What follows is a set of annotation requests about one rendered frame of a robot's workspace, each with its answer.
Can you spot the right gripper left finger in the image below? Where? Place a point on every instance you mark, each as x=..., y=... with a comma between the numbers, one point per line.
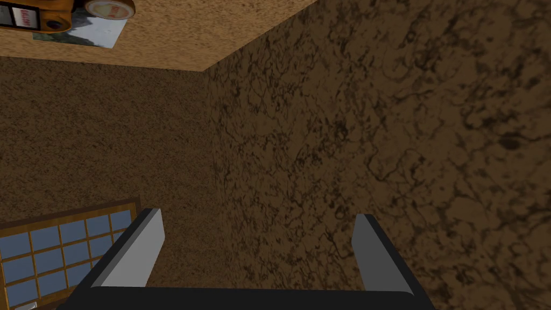
x=137, y=254

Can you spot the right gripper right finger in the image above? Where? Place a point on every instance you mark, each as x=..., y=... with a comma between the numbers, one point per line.
x=379, y=257

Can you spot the wooden framed window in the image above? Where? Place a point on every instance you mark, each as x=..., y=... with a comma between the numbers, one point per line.
x=56, y=258

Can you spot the white grey picture sheet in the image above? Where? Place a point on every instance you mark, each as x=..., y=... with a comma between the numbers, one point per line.
x=92, y=32

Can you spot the round white lidded jar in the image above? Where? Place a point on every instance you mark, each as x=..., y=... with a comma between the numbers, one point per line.
x=109, y=8

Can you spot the orange box with label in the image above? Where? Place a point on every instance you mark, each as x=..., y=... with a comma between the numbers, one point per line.
x=34, y=15

